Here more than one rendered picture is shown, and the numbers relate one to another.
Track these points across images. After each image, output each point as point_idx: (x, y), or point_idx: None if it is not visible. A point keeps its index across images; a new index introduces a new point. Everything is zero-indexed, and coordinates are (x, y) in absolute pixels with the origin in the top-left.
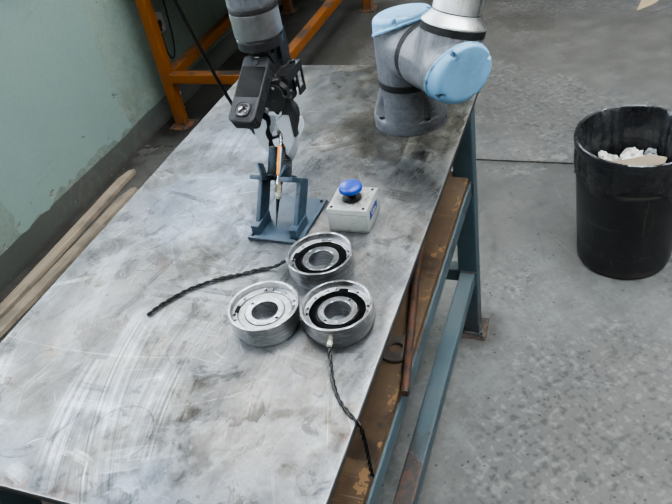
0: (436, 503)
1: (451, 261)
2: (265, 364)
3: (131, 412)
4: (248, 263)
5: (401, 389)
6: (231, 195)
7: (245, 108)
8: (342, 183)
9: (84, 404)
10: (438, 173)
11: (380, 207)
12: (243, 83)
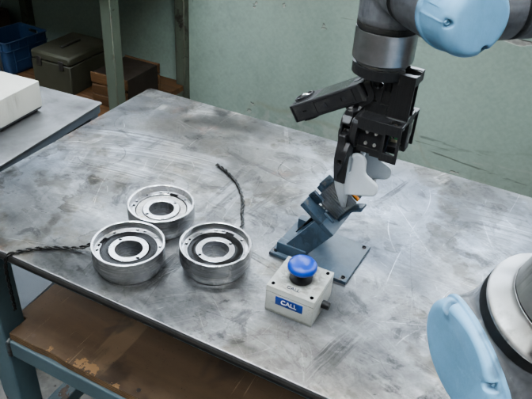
0: None
1: None
2: (114, 216)
3: (117, 157)
4: (257, 219)
5: None
6: (385, 218)
7: (302, 96)
8: (306, 256)
9: (141, 141)
10: None
11: (313, 328)
12: (336, 85)
